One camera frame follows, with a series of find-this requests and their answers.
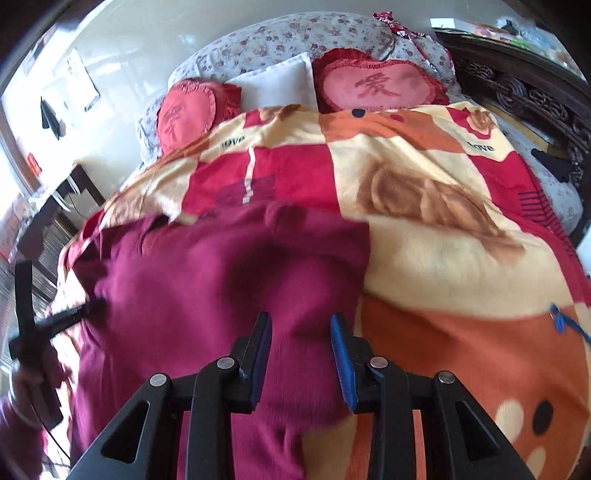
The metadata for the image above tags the blue cord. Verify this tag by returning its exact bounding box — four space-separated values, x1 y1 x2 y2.
549 304 591 345

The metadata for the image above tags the white pillow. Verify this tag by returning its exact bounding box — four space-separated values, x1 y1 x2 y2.
225 52 320 112

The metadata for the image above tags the dark wooden desk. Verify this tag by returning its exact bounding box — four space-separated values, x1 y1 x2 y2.
25 164 105 289

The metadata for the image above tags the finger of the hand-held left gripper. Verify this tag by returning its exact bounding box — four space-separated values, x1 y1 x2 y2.
39 299 107 334

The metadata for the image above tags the dark hanging cloth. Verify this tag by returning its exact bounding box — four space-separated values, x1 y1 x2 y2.
40 97 66 140

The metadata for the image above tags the clear plastic bag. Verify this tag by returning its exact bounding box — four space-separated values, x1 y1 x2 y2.
521 22 575 71

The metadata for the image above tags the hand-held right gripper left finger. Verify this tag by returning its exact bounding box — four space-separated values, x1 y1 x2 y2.
69 311 273 480

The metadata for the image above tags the floral long pillow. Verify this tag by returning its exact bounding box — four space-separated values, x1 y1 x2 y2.
167 11 459 95

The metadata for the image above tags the person's left hand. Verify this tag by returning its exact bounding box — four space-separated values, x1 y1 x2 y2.
8 352 63 428

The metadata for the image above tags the red heart-shaped pillow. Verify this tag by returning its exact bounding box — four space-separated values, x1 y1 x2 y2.
311 47 451 114
156 79 243 156

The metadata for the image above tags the person's left forearm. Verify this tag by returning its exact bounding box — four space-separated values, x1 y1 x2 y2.
0 397 49 480

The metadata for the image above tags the red patterned frilled cushion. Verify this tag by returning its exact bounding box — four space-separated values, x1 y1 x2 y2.
372 11 445 48

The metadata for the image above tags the wall calendar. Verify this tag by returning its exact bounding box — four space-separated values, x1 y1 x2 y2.
52 46 101 114

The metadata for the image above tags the printed blanket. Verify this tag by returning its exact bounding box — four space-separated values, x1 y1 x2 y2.
50 102 591 480

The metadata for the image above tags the maroon knit garment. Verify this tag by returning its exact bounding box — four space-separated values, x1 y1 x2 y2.
69 202 373 480

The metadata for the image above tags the floral bed sheet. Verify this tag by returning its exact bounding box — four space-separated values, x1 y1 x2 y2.
135 90 585 237

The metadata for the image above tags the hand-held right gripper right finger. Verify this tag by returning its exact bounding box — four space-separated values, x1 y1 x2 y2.
329 314 536 480

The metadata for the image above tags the black cable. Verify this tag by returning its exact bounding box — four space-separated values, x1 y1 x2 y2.
33 406 77 467

